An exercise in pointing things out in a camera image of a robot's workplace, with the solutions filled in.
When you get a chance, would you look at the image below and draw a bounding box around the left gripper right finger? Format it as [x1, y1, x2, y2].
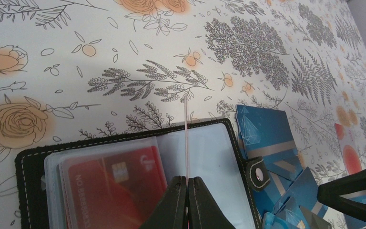
[187, 177, 234, 229]

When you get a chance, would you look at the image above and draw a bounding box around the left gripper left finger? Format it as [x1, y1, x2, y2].
[140, 176, 187, 229]

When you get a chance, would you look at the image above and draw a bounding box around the black leather card holder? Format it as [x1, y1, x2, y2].
[15, 118, 262, 229]

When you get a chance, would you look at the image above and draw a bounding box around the red gold VIP card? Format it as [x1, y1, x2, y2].
[183, 94, 190, 229]

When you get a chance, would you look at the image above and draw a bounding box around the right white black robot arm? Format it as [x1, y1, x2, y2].
[317, 169, 366, 222]

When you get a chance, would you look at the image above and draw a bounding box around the blue striped card upper left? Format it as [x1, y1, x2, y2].
[236, 105, 303, 181]

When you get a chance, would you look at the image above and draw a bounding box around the floral patterned table mat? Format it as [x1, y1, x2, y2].
[0, 0, 366, 229]

